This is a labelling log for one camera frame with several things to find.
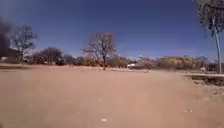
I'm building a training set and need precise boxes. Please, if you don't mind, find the tree with pale trunk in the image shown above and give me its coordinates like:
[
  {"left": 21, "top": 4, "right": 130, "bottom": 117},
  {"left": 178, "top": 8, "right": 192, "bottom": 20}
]
[{"left": 194, "top": 0, "right": 224, "bottom": 75}]

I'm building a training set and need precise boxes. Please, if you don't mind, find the row of trees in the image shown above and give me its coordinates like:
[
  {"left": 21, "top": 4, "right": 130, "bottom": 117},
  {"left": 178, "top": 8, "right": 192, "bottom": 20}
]
[{"left": 26, "top": 46, "right": 224, "bottom": 73}]

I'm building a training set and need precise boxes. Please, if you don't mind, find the reddish dirt ground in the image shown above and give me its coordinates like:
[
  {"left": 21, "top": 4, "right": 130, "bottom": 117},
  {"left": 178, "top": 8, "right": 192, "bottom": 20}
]
[{"left": 0, "top": 63, "right": 224, "bottom": 128}]

